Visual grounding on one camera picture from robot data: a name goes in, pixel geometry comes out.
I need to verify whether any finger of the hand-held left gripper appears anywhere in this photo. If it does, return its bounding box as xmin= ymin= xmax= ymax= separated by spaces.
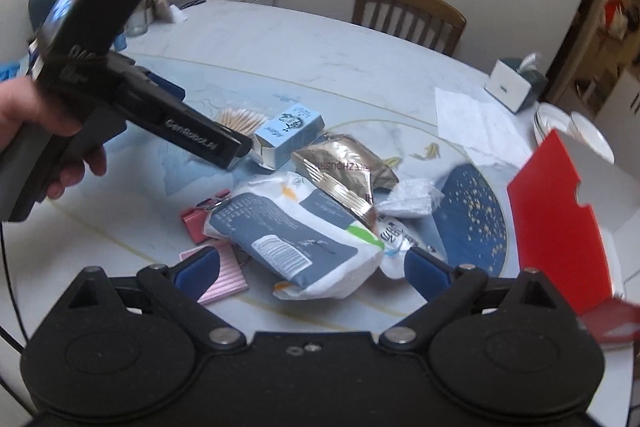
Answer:
xmin=215 ymin=122 xmax=254 ymax=170
xmin=146 ymin=72 xmax=185 ymax=102

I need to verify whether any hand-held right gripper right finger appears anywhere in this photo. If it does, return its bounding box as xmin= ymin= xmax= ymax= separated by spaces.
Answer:
xmin=380 ymin=247 xmax=576 ymax=350

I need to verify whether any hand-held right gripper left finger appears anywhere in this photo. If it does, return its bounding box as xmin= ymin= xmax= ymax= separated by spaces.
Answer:
xmin=60 ymin=246 xmax=248 ymax=350

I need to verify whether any light blue small carton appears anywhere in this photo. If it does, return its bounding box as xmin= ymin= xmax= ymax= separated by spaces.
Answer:
xmin=254 ymin=103 xmax=325 ymax=171

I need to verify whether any large white grey bag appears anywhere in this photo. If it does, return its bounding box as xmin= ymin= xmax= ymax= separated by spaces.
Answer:
xmin=202 ymin=172 xmax=386 ymax=301

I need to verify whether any gold foil snack packet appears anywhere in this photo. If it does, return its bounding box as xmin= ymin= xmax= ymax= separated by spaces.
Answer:
xmin=291 ymin=133 xmax=399 ymax=228

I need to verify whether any red cardboard box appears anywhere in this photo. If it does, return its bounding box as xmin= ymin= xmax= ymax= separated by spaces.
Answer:
xmin=506 ymin=129 xmax=640 ymax=350

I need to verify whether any cotton swab container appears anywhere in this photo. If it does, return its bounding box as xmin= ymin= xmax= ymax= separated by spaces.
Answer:
xmin=215 ymin=107 xmax=269 ymax=134

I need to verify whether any person's left hand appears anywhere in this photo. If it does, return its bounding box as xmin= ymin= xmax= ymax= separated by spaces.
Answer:
xmin=0 ymin=77 xmax=108 ymax=202

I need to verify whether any pink ribbed pouch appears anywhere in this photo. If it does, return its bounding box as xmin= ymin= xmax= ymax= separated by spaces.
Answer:
xmin=179 ymin=241 xmax=249 ymax=306

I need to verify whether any glass jar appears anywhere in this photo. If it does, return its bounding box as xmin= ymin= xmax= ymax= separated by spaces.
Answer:
xmin=124 ymin=0 xmax=152 ymax=38

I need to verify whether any crumpled white plastic bag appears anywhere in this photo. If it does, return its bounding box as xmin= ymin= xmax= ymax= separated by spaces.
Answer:
xmin=377 ymin=179 xmax=444 ymax=219

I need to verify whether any white paper sheet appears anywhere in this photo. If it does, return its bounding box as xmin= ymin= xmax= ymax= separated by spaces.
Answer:
xmin=435 ymin=87 xmax=532 ymax=168

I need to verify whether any stack of white plates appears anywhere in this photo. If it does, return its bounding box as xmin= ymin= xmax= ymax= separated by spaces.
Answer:
xmin=532 ymin=102 xmax=572 ymax=148

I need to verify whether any white green tissue box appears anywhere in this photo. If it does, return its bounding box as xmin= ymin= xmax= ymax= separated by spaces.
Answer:
xmin=487 ymin=53 xmax=548 ymax=114

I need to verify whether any white bowl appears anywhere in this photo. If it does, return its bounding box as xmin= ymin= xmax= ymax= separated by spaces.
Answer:
xmin=567 ymin=112 xmax=615 ymax=165

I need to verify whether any wooden chair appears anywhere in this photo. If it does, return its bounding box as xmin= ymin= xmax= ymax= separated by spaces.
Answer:
xmin=351 ymin=0 xmax=467 ymax=58

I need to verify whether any wooden shelf unit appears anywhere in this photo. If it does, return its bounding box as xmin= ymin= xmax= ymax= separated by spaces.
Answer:
xmin=545 ymin=0 xmax=640 ymax=158

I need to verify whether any black cable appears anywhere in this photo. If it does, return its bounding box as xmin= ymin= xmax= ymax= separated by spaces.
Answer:
xmin=0 ymin=227 xmax=28 ymax=408

